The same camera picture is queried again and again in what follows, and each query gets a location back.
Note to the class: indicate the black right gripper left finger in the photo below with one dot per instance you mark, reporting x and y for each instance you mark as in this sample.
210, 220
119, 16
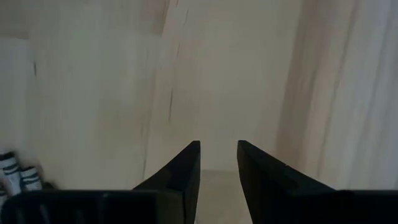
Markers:
186, 174

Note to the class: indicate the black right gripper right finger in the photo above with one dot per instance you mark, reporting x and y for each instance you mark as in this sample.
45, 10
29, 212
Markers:
267, 183

